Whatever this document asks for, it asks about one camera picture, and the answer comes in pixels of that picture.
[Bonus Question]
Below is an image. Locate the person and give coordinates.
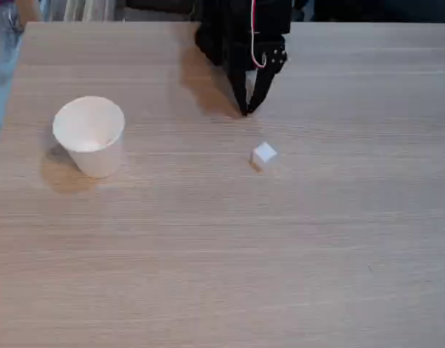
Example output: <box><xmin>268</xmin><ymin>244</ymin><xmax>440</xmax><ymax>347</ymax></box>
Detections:
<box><xmin>0</xmin><ymin>0</ymin><xmax>42</xmax><ymax>88</ymax></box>

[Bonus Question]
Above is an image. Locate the white red servo cable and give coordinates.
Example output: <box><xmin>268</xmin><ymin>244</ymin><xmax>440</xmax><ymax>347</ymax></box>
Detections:
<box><xmin>249</xmin><ymin>0</ymin><xmax>269</xmax><ymax>70</ymax></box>

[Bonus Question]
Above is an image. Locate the white cube block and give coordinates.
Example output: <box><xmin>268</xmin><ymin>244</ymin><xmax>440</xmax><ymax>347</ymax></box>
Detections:
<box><xmin>249</xmin><ymin>141</ymin><xmax>279</xmax><ymax>173</ymax></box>

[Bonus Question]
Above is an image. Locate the white paper cup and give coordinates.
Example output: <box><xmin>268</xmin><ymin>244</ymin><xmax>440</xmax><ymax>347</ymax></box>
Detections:
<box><xmin>51</xmin><ymin>95</ymin><xmax>126</xmax><ymax>179</ymax></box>

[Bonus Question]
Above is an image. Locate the pale curtain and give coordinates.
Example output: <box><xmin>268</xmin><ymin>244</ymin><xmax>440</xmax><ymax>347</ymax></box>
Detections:
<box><xmin>41</xmin><ymin>0</ymin><xmax>126</xmax><ymax>22</ymax></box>

